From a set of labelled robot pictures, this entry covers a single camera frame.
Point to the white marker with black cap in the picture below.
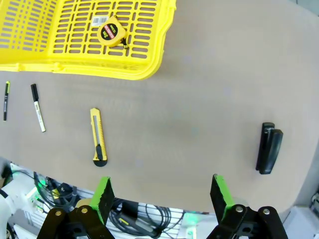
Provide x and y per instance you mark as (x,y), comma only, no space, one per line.
(38,109)

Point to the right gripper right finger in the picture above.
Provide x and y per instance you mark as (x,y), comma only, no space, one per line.
(220,196)

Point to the yellow plastic shopping basket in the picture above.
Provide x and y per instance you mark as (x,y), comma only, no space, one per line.
(99,69)

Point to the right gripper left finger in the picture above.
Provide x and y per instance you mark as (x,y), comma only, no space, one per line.
(103,196)

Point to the black stapler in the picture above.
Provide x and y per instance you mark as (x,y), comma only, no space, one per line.
(269,149)

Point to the yellow tape measure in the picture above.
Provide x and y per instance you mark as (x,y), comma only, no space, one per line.
(109,32)

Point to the white power strip green light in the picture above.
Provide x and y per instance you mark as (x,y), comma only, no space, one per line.
(35,199)

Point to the black pen with yellow cap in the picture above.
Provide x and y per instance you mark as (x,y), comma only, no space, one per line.
(6,102)

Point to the yellow utility knife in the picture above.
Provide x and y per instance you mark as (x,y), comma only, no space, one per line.
(99,149)

